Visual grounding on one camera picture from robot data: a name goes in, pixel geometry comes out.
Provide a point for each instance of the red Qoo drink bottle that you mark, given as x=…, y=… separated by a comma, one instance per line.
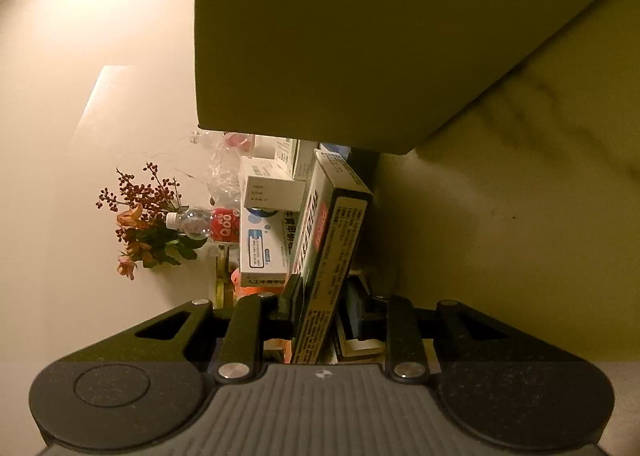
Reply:
x=218, y=224

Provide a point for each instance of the white blue toothpaste box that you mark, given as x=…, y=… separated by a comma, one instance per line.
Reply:
x=266, y=244

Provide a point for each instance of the dark striped medicine box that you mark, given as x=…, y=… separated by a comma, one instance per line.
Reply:
x=332, y=215

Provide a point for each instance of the beige cardboard storage box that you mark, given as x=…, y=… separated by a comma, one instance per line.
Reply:
x=373, y=74

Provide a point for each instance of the orange tissue pack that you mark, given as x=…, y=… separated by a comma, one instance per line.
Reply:
x=275, y=350

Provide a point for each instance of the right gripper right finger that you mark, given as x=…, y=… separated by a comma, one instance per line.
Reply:
x=501, y=385

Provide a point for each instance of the empty clear plastic bottle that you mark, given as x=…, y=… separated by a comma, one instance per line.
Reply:
x=225, y=151

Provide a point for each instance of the flower bouquet in vase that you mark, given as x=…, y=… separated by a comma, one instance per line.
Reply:
x=140, y=210

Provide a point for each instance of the blue flat box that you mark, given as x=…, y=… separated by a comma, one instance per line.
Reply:
x=360, y=323

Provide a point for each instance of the white long medicine box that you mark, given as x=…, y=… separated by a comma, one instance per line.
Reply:
x=264, y=185

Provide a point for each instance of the white tall medicine box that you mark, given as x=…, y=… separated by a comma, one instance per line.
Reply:
x=295, y=157

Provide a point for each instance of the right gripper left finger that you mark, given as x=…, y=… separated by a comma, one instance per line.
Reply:
x=148, y=382

